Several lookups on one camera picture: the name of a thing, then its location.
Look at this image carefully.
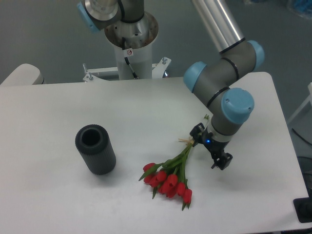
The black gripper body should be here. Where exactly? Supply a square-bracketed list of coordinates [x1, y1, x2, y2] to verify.
[201, 130, 229, 156]

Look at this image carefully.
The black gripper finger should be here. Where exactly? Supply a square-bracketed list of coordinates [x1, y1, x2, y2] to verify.
[190, 123, 205, 146]
[211, 151, 233, 170]

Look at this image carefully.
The red tulip bouquet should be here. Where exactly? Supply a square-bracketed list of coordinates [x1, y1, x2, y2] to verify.
[139, 137, 195, 210]

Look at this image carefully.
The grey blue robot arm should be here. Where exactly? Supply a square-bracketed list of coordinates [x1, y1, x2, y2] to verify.
[77, 0, 265, 170]

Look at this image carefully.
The black device at table edge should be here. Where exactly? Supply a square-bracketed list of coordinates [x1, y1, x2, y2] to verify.
[293, 197, 312, 223]

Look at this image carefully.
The black ribbed vase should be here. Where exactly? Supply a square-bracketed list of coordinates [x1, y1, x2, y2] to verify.
[75, 124, 117, 175]

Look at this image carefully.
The blue plastic bag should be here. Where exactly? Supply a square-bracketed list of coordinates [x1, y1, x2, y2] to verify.
[287, 0, 312, 19]

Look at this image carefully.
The white rounded chair part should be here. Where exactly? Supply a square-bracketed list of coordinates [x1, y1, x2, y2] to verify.
[0, 63, 45, 87]

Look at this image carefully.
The black floor cable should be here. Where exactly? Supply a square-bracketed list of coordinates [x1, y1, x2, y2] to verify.
[292, 128, 312, 144]

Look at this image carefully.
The black pedestal cable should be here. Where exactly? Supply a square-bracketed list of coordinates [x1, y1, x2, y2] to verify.
[121, 37, 139, 80]

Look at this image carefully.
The white frame at right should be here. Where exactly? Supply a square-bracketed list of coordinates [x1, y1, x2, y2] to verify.
[287, 83, 312, 125]

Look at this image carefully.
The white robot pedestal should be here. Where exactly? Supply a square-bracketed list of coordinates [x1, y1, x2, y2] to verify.
[82, 12, 172, 83]

